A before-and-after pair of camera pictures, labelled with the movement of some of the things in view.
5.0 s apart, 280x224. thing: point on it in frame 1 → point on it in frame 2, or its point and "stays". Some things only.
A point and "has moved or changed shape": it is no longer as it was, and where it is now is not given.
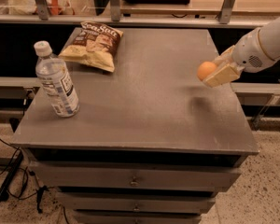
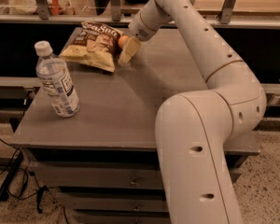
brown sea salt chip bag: [94, 46] stays
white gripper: [249, 54] → [142, 31]
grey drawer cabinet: [150, 143] stays
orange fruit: [205, 68] has moved or changed shape
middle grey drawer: [135, 203] stays
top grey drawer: [137, 175] stays
